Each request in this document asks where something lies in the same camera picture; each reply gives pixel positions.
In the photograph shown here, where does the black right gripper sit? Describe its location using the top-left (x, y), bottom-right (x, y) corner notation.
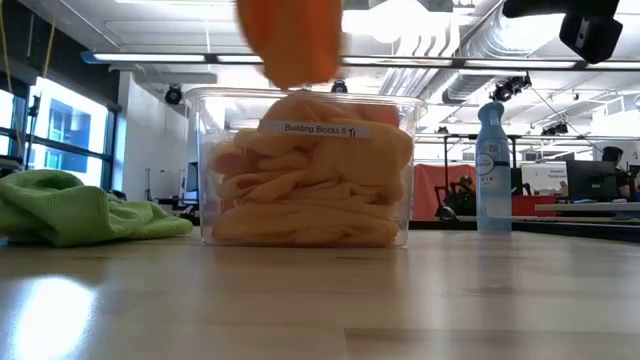
top-left (502, 0), bottom-right (624, 64)

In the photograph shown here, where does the green microfiber towel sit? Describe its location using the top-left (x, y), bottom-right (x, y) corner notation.
top-left (0, 168), bottom-right (195, 249)

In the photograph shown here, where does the person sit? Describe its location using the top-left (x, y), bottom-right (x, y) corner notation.
top-left (601, 145), bottom-right (634, 201)

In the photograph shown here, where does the white sign board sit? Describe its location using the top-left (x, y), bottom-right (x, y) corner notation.
top-left (521, 162), bottom-right (569, 196)

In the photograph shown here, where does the black computer monitor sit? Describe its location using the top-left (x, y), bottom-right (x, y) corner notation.
top-left (566, 159), bottom-right (619, 202)

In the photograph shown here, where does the light blue spray bottle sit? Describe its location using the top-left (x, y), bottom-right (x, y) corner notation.
top-left (474, 101), bottom-right (514, 234)

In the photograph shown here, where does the black wheeled machine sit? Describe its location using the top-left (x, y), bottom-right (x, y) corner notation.
top-left (434, 174), bottom-right (477, 221)

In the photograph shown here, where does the grey background desk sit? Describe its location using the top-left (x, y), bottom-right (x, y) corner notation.
top-left (534, 202), bottom-right (640, 220)

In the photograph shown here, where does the red partition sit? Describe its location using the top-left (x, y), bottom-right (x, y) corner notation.
top-left (413, 163), bottom-right (559, 221)

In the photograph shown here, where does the clear plastic bin with label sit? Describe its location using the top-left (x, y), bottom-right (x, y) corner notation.
top-left (183, 85), bottom-right (429, 249)

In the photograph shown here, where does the long linear ceiling light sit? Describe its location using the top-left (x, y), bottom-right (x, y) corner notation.
top-left (82, 49), bottom-right (640, 71)

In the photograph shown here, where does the large window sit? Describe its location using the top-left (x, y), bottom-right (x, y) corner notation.
top-left (0, 74), bottom-right (119, 190)

